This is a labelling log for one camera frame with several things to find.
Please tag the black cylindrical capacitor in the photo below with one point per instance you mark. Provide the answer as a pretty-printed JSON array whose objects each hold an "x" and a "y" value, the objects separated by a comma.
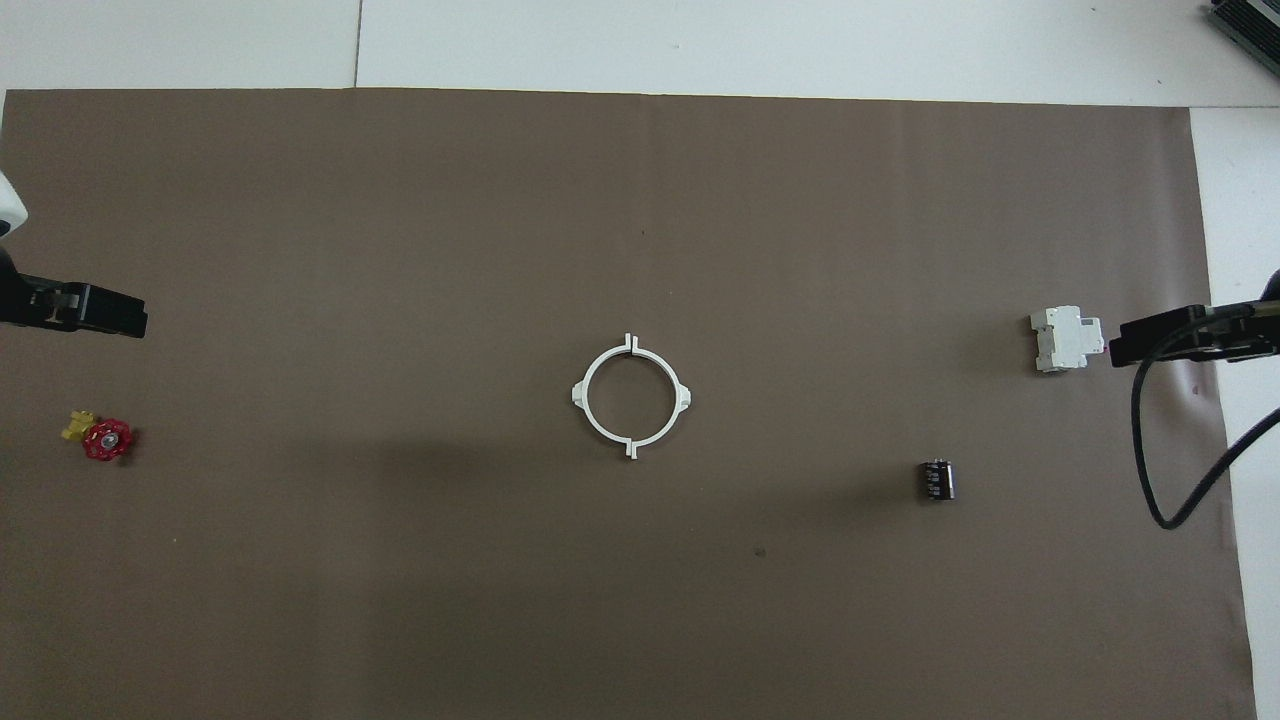
[{"x": 937, "y": 480}]

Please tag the grey ribbed device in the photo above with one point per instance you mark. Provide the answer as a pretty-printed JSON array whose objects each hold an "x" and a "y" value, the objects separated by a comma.
[{"x": 1250, "y": 18}]

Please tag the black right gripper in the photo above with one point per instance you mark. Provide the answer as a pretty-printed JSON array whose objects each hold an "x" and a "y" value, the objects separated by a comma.
[{"x": 1250, "y": 335}]

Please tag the brown paper mat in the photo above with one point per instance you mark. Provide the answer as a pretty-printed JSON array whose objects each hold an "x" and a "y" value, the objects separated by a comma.
[{"x": 800, "y": 250}]

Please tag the white circuit breaker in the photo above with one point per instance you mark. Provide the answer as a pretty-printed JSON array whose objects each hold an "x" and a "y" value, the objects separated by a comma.
[{"x": 1065, "y": 340}]

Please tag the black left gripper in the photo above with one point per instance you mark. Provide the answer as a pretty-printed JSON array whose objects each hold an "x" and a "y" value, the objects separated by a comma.
[{"x": 22, "y": 302}]

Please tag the red and yellow valve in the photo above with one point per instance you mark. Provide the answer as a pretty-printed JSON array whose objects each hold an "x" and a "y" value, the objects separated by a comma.
[{"x": 106, "y": 440}]

